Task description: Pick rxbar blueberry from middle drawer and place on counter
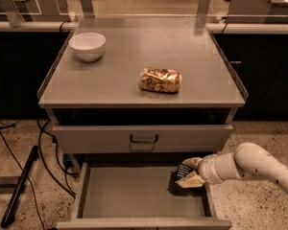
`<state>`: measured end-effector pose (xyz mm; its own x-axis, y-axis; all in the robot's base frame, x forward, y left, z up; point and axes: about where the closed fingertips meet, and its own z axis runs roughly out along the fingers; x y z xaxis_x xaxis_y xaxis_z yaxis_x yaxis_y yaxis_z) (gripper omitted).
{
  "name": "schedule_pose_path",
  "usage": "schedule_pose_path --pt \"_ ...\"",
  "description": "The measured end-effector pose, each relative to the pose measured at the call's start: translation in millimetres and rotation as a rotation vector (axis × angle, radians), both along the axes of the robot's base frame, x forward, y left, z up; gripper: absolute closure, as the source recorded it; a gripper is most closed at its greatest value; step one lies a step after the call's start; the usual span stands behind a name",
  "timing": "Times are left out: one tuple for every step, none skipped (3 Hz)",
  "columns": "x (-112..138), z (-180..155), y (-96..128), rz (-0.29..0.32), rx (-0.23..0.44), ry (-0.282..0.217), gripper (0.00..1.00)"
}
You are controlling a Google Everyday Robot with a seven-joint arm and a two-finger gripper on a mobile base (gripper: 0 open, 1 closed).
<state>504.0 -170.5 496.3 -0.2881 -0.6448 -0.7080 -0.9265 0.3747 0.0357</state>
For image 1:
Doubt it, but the black drawer handle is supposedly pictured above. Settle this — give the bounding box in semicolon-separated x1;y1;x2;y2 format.
130;134;158;145

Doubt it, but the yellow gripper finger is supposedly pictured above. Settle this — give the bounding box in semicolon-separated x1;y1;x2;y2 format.
182;157;202;169
176;171;205;189

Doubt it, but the grey drawer cabinet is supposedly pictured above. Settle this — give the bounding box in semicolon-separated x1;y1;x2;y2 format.
36;14;250;230

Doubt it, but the white horizontal rail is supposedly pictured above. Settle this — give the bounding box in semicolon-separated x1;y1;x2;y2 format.
0;21;288;35

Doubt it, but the white ceramic bowl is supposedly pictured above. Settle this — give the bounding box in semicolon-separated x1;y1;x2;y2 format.
68;33;106;62

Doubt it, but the open grey middle drawer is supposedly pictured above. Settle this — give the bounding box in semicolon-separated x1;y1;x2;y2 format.
57;153;232;230

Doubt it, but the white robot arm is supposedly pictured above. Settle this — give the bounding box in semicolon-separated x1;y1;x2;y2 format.
175;143;288;195

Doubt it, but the crushed golden drink can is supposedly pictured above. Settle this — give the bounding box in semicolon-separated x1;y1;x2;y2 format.
140;67;182;94

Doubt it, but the middle grey upright post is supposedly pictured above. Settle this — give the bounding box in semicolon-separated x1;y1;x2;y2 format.
80;0;94;18

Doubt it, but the right grey upright post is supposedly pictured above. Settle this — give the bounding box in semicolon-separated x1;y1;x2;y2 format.
197;0;210;18

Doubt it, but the grey upright post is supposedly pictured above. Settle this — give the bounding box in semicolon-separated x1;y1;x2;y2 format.
197;0;210;18
0;0;23;28
80;0;94;18

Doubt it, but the dark blue rxbar wrapper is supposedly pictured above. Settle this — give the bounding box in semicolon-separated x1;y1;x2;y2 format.
175;164;193;181

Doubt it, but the black bar on floor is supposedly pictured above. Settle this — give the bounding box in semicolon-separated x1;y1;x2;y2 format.
0;146;38;228

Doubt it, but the left grey upright post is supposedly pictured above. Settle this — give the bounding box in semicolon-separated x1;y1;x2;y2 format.
0;0;23;28

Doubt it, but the thin black floor cable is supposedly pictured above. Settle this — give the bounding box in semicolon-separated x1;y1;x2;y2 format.
0;121;47;230

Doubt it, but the closed grey top drawer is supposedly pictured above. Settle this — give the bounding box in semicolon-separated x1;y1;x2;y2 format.
53;125;233;153

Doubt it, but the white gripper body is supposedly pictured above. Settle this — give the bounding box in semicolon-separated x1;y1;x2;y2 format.
198;154;223;184

